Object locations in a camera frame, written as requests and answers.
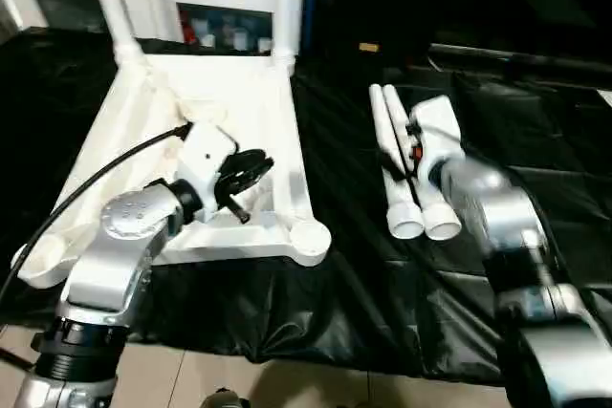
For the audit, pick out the white plastic table top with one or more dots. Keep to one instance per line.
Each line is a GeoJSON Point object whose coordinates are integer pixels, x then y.
{"type": "Point", "coordinates": [258, 121]}

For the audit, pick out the white plastic table leg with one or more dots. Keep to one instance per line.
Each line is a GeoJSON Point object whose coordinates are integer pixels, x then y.
{"type": "Point", "coordinates": [442, 222]}
{"type": "Point", "coordinates": [387, 121]}
{"type": "Point", "coordinates": [289, 2]}
{"type": "Point", "coordinates": [113, 2]}

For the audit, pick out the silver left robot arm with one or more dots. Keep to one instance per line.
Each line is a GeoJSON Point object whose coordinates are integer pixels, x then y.
{"type": "Point", "coordinates": [124, 246]}

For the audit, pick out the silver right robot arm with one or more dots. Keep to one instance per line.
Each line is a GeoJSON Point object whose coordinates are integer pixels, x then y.
{"type": "Point", "coordinates": [497, 207]}

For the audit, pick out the small tan tag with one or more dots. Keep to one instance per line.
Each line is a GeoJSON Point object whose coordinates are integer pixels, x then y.
{"type": "Point", "coordinates": [369, 47]}

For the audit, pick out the black plastic mat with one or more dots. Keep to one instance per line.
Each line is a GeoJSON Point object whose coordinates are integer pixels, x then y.
{"type": "Point", "coordinates": [382, 312]}

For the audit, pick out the white flat board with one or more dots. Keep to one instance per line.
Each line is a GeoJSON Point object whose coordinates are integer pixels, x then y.
{"type": "Point", "coordinates": [605, 96]}

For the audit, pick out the black stand foot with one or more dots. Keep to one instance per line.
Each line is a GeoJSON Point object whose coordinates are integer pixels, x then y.
{"type": "Point", "coordinates": [11, 358]}

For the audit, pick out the dark grey curtain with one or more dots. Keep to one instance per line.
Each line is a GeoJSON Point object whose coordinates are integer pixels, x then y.
{"type": "Point", "coordinates": [8, 7]}

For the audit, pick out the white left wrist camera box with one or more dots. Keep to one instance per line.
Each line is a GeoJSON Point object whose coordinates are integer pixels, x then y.
{"type": "Point", "coordinates": [206, 155]}

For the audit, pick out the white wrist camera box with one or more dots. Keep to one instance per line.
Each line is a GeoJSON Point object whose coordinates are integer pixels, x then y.
{"type": "Point", "coordinates": [435, 131]}
{"type": "Point", "coordinates": [206, 155]}

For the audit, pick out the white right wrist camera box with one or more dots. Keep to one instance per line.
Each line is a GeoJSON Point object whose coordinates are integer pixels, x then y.
{"type": "Point", "coordinates": [435, 131]}

